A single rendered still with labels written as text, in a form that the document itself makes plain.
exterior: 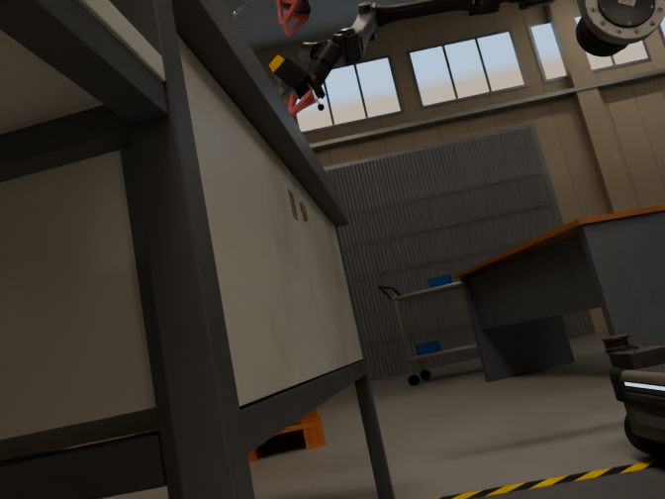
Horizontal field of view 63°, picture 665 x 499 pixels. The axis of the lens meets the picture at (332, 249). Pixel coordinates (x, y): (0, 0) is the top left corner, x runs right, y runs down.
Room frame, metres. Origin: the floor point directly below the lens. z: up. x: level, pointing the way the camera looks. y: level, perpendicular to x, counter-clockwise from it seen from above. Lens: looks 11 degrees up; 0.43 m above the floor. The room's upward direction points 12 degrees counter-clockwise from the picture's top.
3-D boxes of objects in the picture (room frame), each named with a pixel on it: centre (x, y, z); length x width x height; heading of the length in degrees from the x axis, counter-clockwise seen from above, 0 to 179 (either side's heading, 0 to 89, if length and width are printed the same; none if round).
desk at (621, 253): (3.57, -1.46, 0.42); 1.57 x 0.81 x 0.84; 13
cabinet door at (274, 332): (0.75, 0.09, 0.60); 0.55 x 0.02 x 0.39; 173
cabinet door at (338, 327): (1.30, 0.02, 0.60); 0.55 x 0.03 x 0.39; 173
